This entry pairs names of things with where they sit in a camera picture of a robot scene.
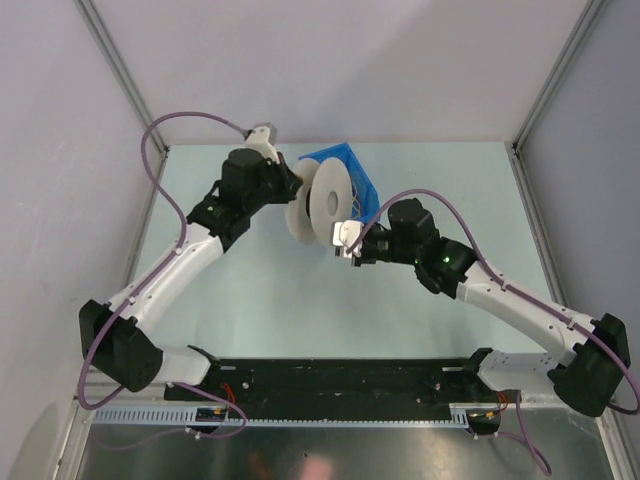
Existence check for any grey cable spool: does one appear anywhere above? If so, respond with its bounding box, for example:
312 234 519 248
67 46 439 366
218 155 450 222
285 157 353 247

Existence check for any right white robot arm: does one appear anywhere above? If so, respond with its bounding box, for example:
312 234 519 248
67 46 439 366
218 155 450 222
332 198 632 417

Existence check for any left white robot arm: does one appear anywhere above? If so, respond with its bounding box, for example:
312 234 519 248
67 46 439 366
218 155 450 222
79 148 303 400

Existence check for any blue plastic bin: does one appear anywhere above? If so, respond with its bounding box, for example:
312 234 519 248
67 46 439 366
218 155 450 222
298 143 380 223

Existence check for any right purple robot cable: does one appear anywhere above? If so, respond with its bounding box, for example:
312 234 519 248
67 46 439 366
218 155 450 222
344 188 640 476

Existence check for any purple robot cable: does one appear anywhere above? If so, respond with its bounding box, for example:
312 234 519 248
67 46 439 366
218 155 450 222
344 188 640 476
78 110 251 441

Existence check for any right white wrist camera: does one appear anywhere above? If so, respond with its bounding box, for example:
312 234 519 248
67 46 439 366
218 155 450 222
331 220 364 262

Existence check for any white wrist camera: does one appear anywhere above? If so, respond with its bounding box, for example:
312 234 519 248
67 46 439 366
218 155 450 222
243 122 280 163
331 220 364 262

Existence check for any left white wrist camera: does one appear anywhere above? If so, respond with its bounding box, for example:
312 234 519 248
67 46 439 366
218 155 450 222
243 122 280 163

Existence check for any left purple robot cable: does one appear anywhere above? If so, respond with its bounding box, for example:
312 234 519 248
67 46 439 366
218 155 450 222
78 110 251 441

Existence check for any right aluminium frame post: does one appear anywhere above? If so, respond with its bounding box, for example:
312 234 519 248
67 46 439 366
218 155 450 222
510 0 609 151

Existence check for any aluminium frame post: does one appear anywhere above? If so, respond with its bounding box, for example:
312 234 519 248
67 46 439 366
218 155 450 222
510 0 609 151
73 0 154 129

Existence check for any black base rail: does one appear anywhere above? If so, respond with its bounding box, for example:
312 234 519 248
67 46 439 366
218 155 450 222
164 349 505 420

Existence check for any grey slotted cable duct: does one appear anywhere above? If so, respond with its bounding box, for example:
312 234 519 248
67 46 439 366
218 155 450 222
92 405 502 430

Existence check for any left aluminium frame post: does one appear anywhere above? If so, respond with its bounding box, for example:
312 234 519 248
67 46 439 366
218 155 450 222
73 0 154 129

